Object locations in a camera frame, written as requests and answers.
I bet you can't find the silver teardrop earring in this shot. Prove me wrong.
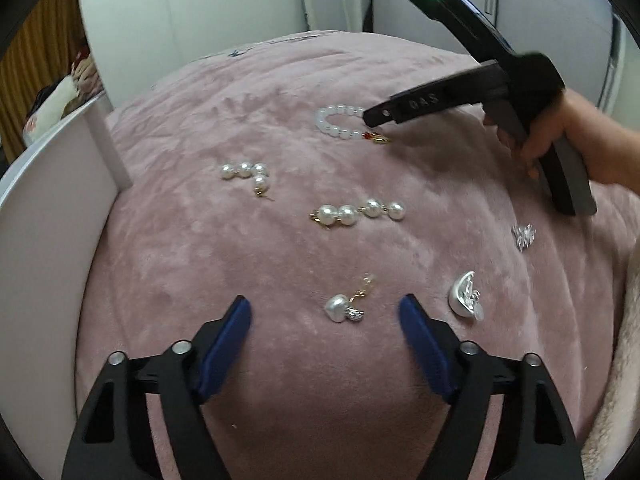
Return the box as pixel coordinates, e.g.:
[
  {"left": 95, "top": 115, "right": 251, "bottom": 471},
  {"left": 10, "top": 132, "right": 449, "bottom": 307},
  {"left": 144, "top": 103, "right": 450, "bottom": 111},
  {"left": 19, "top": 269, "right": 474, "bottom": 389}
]
[{"left": 448, "top": 271, "right": 485, "bottom": 321}]

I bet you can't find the white bead bracelet gold charm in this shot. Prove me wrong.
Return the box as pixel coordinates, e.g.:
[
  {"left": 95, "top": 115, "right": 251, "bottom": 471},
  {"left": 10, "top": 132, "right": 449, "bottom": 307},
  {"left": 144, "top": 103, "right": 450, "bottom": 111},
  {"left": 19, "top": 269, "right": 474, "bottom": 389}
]
[{"left": 314, "top": 104, "right": 392, "bottom": 144}]

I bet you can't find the long four-pearl earring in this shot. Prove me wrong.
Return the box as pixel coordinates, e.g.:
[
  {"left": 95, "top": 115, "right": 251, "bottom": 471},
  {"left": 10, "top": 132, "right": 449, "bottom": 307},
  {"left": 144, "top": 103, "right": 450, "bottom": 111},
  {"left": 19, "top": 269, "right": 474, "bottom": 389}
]
[{"left": 309, "top": 198, "right": 407, "bottom": 229}]

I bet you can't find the baroque pearl gold earring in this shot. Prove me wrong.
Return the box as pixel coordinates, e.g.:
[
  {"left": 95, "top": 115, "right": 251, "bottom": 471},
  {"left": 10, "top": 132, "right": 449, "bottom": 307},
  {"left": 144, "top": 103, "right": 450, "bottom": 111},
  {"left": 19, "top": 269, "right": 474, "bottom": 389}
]
[{"left": 323, "top": 274, "right": 375, "bottom": 324}]

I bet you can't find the right forearm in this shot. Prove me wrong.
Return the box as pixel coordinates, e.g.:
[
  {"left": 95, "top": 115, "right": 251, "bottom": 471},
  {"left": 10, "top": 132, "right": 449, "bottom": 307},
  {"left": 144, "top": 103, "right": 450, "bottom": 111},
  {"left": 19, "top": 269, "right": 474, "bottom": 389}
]
[{"left": 582, "top": 110, "right": 639, "bottom": 195}]

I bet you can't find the right hand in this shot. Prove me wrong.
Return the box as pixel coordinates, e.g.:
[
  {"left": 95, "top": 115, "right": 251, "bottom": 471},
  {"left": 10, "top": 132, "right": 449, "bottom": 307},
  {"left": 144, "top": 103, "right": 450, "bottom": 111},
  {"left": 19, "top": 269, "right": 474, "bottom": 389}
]
[{"left": 483, "top": 90, "right": 601, "bottom": 180}]

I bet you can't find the cream fluffy sleeve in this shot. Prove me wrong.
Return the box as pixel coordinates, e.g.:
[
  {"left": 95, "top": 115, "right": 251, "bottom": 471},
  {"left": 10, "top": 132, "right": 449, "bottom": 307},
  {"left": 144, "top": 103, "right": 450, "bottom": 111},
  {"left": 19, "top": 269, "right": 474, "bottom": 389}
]
[{"left": 582, "top": 242, "right": 639, "bottom": 479}]

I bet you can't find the white door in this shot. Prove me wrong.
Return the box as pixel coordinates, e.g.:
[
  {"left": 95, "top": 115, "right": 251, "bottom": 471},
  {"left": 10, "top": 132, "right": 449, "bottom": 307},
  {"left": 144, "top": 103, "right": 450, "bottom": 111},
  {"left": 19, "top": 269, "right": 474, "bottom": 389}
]
[{"left": 373, "top": 0, "right": 625, "bottom": 113}]

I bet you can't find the silver spiky flower earring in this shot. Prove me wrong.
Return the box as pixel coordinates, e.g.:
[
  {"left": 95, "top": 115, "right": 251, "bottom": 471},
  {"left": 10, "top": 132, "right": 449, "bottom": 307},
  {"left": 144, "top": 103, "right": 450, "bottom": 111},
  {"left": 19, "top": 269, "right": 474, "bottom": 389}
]
[{"left": 511, "top": 224, "right": 537, "bottom": 252}]

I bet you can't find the white storage box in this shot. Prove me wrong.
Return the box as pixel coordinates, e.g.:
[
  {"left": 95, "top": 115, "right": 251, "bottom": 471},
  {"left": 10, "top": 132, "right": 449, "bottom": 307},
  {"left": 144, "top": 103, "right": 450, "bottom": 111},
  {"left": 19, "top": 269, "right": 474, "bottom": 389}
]
[{"left": 1, "top": 96, "right": 131, "bottom": 479}]

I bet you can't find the curved pearl earring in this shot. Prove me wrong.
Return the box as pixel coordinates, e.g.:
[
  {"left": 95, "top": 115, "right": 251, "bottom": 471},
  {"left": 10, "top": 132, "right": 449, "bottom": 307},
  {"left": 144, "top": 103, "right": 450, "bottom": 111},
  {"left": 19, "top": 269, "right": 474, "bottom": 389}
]
[{"left": 219, "top": 160, "right": 271, "bottom": 200}]

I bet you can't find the pink plush bedspread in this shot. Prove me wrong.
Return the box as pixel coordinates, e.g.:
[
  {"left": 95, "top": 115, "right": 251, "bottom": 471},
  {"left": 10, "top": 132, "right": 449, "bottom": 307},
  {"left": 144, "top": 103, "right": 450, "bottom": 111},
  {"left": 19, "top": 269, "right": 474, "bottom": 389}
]
[{"left": 76, "top": 32, "right": 639, "bottom": 479}]

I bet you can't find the small blue item on bed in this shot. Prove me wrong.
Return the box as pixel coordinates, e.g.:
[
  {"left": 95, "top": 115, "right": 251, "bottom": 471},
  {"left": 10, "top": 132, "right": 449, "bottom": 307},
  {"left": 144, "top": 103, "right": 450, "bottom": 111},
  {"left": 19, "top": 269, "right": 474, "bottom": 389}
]
[{"left": 228, "top": 48, "right": 252, "bottom": 58}]

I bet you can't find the white floral pillow roll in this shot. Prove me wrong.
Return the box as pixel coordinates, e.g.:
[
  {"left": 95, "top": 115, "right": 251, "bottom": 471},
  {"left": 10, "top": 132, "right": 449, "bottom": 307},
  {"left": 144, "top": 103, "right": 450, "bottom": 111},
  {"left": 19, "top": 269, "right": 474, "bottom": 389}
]
[{"left": 23, "top": 75, "right": 78, "bottom": 146}]

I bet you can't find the plush toy pile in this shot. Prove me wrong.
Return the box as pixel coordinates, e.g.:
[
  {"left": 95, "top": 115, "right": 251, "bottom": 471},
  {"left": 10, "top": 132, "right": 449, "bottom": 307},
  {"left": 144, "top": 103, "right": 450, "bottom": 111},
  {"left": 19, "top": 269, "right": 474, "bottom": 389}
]
[{"left": 70, "top": 53, "right": 104, "bottom": 103}]

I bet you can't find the white wardrobe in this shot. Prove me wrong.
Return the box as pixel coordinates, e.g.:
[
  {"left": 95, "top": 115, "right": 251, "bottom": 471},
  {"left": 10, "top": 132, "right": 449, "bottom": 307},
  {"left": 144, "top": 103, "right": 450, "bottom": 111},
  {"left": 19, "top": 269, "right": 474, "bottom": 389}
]
[{"left": 79, "top": 0, "right": 370, "bottom": 106}]

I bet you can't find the mustard curtain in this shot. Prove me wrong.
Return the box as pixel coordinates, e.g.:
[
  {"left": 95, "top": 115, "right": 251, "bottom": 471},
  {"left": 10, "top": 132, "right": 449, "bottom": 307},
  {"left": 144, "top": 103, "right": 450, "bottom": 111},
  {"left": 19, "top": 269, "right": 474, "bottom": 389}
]
[{"left": 1, "top": 0, "right": 85, "bottom": 162}]

